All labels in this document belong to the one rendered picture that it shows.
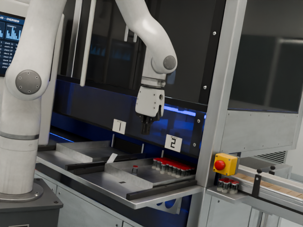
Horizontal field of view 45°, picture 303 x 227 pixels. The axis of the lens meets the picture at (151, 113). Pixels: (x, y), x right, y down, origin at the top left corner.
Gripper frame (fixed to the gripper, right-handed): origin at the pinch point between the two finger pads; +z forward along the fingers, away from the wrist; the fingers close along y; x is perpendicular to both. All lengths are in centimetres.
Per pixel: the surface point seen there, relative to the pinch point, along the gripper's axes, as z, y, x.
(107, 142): 20, 54, -34
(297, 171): 96, 94, -488
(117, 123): 7, 42, -28
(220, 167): 11.2, -19.3, -24.7
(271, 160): 89, 137, -486
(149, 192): 20.6, -8.1, 2.1
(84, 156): 19.7, 33.2, -2.0
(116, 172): 20.3, 13.0, -2.0
